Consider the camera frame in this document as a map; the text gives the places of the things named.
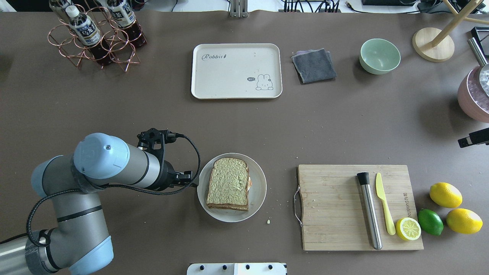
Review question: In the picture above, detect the grey folded cloth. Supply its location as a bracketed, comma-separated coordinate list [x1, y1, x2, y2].
[291, 48, 337, 84]

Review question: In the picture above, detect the pink bowl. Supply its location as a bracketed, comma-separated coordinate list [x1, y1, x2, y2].
[457, 66, 489, 123]

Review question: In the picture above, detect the green bowl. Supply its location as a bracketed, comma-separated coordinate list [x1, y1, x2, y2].
[359, 38, 401, 75]

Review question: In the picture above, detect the tea bottle right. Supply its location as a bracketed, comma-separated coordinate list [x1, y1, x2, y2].
[106, 0, 147, 48]

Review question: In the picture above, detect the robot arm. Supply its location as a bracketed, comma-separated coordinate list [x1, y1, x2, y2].
[1, 128, 201, 275]

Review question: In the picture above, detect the tea bottle left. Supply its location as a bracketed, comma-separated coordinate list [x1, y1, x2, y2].
[49, 0, 72, 24]

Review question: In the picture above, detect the bread slice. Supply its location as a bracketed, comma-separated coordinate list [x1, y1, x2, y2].
[206, 158, 249, 205]
[206, 204, 249, 211]

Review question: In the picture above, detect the steel muddler black tip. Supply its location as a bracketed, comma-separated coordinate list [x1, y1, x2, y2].
[357, 172, 383, 250]

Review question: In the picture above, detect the tea bottle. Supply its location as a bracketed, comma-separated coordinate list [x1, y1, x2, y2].
[106, 0, 147, 48]
[49, 0, 72, 24]
[65, 5, 112, 66]

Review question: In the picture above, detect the cream rabbit tray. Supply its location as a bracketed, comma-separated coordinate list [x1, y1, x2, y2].
[191, 43, 283, 99]

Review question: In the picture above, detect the metal ice scoop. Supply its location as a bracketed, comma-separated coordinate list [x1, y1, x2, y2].
[468, 37, 489, 97]

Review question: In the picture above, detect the fried egg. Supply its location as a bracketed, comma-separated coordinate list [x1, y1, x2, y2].
[246, 177, 252, 192]

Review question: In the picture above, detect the clear ice cubes pile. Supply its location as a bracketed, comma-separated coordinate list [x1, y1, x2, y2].
[474, 65, 489, 96]

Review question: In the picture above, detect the tea bottle front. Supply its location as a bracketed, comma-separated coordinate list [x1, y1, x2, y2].
[65, 5, 112, 66]

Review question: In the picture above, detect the wooden cutting board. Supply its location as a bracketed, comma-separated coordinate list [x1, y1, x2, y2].
[298, 164, 424, 251]

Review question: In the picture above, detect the halved lemon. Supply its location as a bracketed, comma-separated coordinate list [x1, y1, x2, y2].
[395, 217, 421, 241]

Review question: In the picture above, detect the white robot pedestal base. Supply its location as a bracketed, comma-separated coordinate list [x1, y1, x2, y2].
[186, 262, 288, 275]

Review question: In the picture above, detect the green lime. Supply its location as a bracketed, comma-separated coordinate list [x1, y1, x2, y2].
[418, 209, 444, 236]

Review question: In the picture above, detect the white plate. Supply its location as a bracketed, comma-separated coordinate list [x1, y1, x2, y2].
[197, 153, 267, 223]

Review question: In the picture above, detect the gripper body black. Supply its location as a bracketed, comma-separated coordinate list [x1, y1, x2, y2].
[159, 160, 179, 190]

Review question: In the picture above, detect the whole yellow lemon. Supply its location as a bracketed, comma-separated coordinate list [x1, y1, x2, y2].
[446, 208, 483, 235]
[429, 182, 463, 209]

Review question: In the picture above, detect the copper wire bottle rack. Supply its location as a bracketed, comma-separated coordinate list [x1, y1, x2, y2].
[48, 0, 145, 71]

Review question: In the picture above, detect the wooden mug tree stand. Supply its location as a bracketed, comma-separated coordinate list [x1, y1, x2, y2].
[412, 0, 489, 63]

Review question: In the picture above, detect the yellow plastic knife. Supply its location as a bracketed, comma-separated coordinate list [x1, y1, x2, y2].
[375, 173, 396, 235]

